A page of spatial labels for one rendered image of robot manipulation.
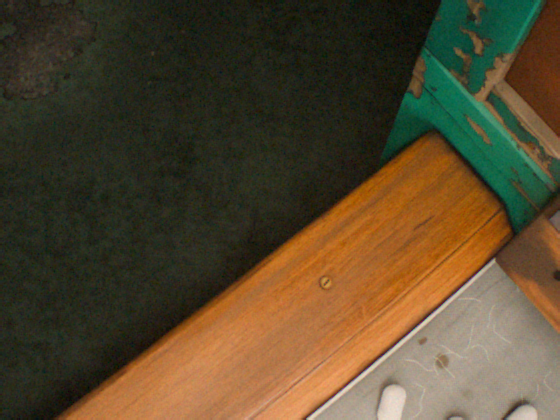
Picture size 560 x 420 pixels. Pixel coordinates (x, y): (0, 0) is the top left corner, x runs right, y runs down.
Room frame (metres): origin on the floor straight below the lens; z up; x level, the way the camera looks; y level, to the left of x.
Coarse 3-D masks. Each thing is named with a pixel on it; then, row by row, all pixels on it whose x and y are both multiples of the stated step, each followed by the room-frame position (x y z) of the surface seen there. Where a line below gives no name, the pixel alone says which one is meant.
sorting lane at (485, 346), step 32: (480, 288) 0.20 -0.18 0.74; (512, 288) 0.20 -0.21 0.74; (448, 320) 0.17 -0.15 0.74; (480, 320) 0.17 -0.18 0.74; (512, 320) 0.17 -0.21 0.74; (544, 320) 0.18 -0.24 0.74; (416, 352) 0.14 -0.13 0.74; (448, 352) 0.14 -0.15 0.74; (480, 352) 0.14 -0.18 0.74; (512, 352) 0.15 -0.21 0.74; (544, 352) 0.15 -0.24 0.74; (352, 384) 0.11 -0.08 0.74; (384, 384) 0.11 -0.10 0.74; (416, 384) 0.11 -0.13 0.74; (448, 384) 0.11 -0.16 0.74; (480, 384) 0.12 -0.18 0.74; (512, 384) 0.12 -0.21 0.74; (544, 384) 0.12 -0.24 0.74; (320, 416) 0.08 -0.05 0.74; (352, 416) 0.08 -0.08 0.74; (416, 416) 0.08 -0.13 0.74; (448, 416) 0.09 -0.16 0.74; (480, 416) 0.09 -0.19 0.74; (544, 416) 0.09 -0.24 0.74
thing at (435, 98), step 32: (416, 64) 0.36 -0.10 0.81; (416, 96) 0.35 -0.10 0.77; (448, 96) 0.33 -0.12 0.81; (416, 128) 0.34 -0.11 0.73; (448, 128) 0.33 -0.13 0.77; (480, 128) 0.31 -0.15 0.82; (384, 160) 0.36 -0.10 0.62; (480, 160) 0.30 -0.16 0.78; (512, 160) 0.28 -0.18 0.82; (512, 192) 0.27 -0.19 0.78; (544, 192) 0.26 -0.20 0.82; (512, 224) 0.26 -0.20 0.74
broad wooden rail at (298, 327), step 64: (384, 192) 0.26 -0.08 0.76; (448, 192) 0.27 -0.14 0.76; (320, 256) 0.20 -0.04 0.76; (384, 256) 0.21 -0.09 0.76; (448, 256) 0.21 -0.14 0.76; (192, 320) 0.14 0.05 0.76; (256, 320) 0.14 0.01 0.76; (320, 320) 0.15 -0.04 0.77; (384, 320) 0.16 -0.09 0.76; (128, 384) 0.08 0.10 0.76; (192, 384) 0.08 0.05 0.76; (256, 384) 0.09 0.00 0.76; (320, 384) 0.10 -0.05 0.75
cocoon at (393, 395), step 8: (392, 384) 0.11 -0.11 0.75; (384, 392) 0.10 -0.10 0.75; (392, 392) 0.10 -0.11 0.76; (400, 392) 0.10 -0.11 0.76; (384, 400) 0.09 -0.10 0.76; (392, 400) 0.09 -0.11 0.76; (400, 400) 0.09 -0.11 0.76; (384, 408) 0.09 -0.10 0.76; (392, 408) 0.09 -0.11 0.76; (400, 408) 0.09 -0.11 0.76; (384, 416) 0.08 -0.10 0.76; (392, 416) 0.08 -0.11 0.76; (400, 416) 0.08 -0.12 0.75
